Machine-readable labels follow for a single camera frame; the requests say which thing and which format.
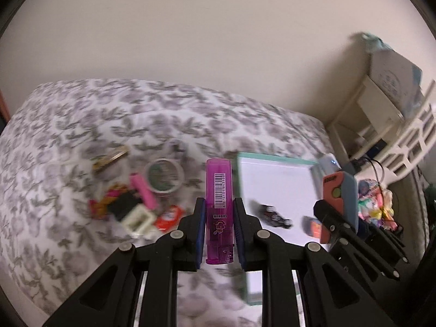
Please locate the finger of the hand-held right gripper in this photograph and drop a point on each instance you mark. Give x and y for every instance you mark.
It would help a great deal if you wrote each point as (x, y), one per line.
(332, 223)
(385, 240)

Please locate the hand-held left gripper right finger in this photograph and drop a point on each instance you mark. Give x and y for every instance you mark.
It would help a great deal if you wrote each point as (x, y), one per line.
(239, 235)

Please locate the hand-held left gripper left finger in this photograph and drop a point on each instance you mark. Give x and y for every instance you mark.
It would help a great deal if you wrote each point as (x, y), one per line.
(200, 231)

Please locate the small orange block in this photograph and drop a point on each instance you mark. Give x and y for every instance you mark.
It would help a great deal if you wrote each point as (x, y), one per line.
(311, 226)

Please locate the purple lighter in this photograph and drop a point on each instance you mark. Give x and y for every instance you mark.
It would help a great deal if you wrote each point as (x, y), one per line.
(219, 211)

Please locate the white tray with teal rim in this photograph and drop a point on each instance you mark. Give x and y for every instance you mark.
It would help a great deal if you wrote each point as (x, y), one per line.
(279, 184)

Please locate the pile of colourful toys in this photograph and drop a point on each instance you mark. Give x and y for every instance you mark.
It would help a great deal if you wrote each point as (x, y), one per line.
(378, 207)

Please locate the orange-red snack packet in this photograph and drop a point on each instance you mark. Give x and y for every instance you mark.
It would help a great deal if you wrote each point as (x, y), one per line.
(168, 218)

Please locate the small black toy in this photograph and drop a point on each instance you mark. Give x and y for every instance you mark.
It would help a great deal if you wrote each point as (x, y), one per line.
(274, 216)

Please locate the cream plastic box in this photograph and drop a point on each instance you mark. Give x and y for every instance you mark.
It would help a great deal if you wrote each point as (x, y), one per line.
(138, 221)

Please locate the round clear tin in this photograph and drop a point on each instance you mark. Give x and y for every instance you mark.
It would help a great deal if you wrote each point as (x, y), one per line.
(163, 177)

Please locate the small black box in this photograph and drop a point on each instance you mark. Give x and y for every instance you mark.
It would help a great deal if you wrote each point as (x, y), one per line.
(122, 206)

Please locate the colourful candy wrapper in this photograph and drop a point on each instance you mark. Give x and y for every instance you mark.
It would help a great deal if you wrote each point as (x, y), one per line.
(104, 202)

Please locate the gold metal clip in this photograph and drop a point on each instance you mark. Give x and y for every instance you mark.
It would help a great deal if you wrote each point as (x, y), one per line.
(110, 160)

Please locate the white and blue box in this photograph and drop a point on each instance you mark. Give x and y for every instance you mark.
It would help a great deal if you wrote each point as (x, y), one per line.
(391, 75)

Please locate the floral bed sheet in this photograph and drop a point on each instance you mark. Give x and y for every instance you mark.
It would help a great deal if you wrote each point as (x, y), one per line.
(68, 126)

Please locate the reddish-brown board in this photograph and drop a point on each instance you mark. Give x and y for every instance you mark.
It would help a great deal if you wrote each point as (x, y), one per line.
(2, 109)

